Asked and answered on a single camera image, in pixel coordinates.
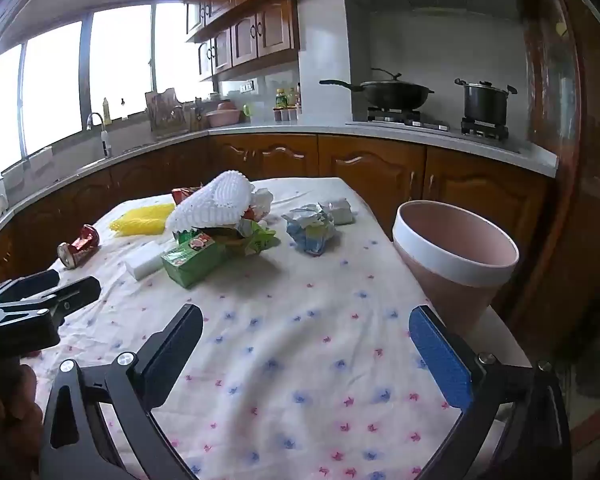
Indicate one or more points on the spice jar set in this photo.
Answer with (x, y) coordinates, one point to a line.
(286, 114)

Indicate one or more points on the white foam fruit net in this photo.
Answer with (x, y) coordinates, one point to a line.
(210, 200)

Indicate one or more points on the grey kitchen countertop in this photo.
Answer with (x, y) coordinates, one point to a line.
(280, 127)

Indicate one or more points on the brown wooden wall cabinets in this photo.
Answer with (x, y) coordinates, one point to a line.
(260, 35)

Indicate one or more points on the black wok with lid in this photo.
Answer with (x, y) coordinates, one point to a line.
(390, 92)

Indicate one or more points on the brown wooden base cabinets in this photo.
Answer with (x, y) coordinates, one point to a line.
(370, 165)

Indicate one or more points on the blue white packet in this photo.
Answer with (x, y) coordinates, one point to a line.
(310, 232)

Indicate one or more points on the green cup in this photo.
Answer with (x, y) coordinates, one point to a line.
(248, 110)

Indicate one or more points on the yellow foam net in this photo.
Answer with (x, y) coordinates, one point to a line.
(140, 220)

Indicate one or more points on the white tissue packet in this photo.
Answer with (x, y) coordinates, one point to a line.
(340, 210)

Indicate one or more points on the green snack wrapper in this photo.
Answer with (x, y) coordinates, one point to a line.
(257, 240)

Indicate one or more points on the pink basin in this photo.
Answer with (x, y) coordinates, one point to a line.
(223, 117)

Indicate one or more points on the glass door cabinet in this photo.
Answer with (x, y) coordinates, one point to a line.
(570, 135)

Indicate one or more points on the gas stove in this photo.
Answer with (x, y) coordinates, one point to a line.
(430, 122)

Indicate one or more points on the crushed red can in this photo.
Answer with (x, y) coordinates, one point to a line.
(82, 247)

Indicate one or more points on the crumpled white plastic bag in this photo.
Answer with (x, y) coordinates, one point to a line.
(262, 200)

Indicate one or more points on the white foam block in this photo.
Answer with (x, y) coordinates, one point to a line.
(147, 260)

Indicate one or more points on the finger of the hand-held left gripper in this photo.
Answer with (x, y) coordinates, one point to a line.
(72, 297)
(25, 286)

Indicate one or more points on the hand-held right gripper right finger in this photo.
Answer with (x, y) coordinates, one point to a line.
(440, 355)

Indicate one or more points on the kitchen window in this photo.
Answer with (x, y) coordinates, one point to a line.
(55, 95)

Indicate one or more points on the yellow drink bottle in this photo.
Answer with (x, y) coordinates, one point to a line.
(280, 98)

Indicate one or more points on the green milk carton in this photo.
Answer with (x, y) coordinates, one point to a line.
(190, 262)

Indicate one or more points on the dark steel pot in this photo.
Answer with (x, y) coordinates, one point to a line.
(485, 102)

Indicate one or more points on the dark sauce bottle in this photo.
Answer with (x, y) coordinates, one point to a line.
(298, 94)

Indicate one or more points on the chrome faucet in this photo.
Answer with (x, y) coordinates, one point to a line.
(103, 137)

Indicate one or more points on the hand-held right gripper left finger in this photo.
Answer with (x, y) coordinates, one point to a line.
(172, 355)

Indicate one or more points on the yellow dish soap bottle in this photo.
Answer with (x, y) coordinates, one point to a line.
(107, 112)

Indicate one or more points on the white floral tablecloth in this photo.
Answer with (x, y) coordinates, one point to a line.
(290, 300)

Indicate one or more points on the person's left hand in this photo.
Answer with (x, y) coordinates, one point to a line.
(15, 410)

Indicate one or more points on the pink bin with white rim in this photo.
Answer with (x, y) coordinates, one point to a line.
(430, 270)

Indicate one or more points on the red snack wrapper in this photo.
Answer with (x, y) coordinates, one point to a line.
(182, 194)

